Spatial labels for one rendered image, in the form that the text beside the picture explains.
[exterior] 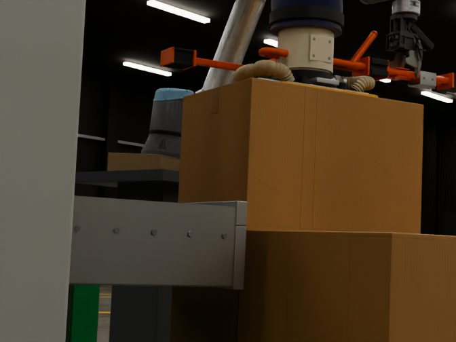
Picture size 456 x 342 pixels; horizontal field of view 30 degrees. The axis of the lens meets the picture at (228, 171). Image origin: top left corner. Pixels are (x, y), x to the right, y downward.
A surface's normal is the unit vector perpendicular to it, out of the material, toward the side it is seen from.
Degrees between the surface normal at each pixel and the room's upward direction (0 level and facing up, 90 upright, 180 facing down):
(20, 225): 90
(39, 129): 90
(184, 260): 90
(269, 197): 90
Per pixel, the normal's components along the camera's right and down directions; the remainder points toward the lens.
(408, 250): 0.48, -0.05
